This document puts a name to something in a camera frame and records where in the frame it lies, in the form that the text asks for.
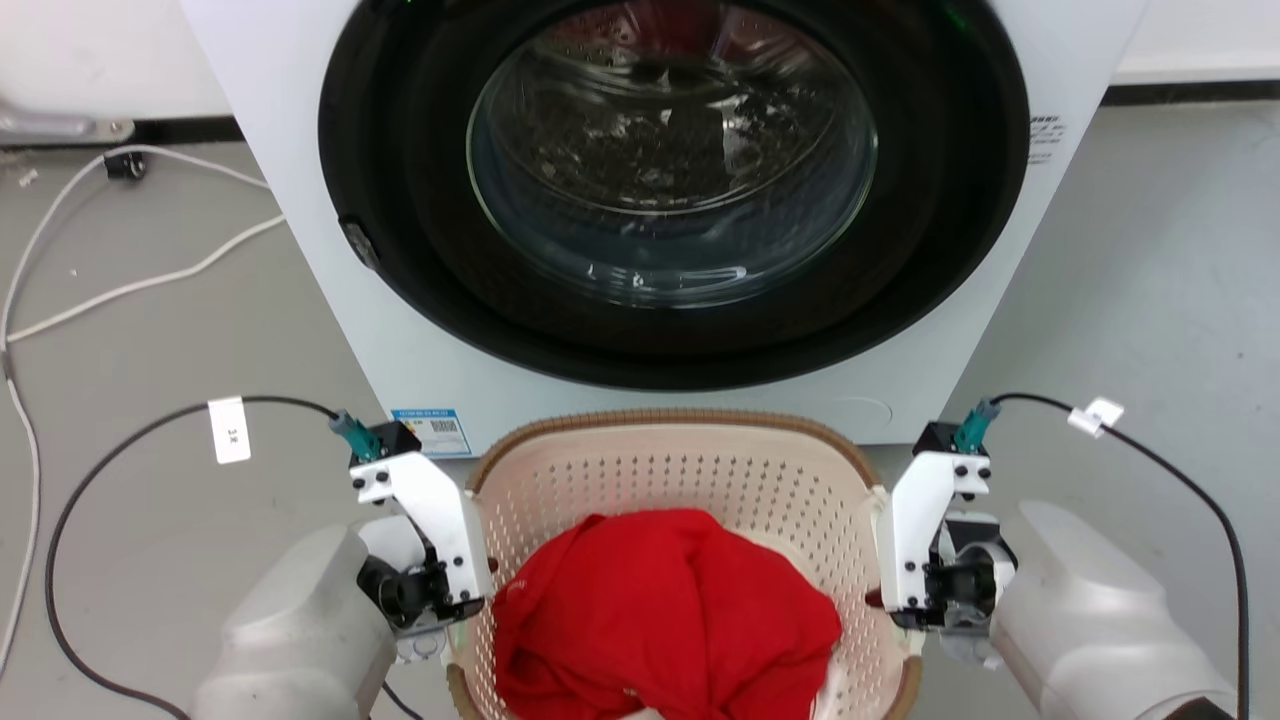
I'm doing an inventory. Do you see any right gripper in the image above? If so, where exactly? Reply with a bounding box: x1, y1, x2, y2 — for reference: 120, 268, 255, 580
864, 512, 1019, 669

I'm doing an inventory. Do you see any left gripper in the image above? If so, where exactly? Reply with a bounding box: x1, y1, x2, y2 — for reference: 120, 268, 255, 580
355, 514, 499, 667

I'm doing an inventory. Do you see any beige perforated plastic laundry basket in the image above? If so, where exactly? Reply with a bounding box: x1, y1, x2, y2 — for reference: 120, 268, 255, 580
445, 407, 923, 720

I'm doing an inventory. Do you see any blue energy label sticker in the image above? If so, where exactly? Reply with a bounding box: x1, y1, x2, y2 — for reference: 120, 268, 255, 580
391, 407, 474, 460

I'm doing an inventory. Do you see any red garment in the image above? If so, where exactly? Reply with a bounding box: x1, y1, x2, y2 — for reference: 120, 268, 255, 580
492, 508, 844, 720

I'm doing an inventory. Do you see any white front-load washing machine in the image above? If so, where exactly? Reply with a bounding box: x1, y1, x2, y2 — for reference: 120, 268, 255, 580
178, 0, 1151, 461

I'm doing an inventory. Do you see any round black glass washer door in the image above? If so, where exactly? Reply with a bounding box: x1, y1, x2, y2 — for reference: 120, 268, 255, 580
317, 0, 1032, 392

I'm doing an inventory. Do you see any white folded cable tag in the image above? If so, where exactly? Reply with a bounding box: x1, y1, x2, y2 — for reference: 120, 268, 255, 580
1066, 397, 1126, 439

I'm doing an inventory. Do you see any white paper cable tag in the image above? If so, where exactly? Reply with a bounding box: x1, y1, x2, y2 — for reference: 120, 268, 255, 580
207, 396, 253, 466

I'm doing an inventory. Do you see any short white floor cable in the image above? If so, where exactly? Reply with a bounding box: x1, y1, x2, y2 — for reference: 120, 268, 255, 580
6, 213, 288, 344

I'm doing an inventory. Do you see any long white floor cable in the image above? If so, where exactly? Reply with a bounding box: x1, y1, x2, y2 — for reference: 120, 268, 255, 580
0, 144, 273, 673

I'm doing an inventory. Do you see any grey metal floor bracket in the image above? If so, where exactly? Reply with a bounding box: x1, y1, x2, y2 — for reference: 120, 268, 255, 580
0, 98, 136, 147

